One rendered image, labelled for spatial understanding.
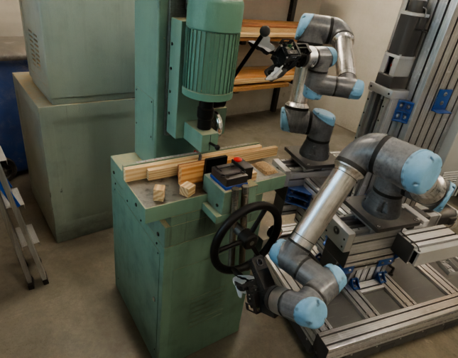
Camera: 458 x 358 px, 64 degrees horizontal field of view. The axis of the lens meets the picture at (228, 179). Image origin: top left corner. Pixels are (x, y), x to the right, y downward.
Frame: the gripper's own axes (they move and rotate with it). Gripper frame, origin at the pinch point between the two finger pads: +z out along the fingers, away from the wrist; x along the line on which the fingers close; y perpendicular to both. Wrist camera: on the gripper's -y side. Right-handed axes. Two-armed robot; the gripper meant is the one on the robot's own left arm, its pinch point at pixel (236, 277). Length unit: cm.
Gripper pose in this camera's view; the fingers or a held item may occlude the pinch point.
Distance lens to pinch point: 123.3
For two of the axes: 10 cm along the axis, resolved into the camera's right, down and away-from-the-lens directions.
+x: 8.2, -1.8, 5.4
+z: -5.4, 0.2, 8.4
